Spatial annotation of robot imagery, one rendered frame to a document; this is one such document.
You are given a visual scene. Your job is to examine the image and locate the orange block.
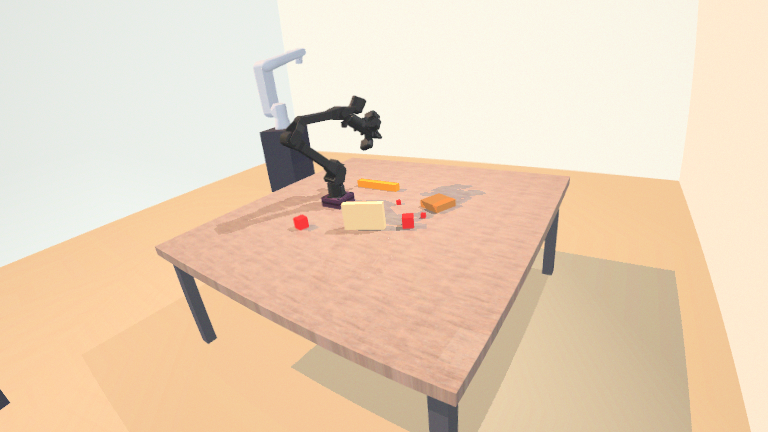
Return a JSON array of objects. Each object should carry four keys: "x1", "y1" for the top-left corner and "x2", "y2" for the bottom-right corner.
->
[{"x1": 420, "y1": 193, "x2": 455, "y2": 213}]

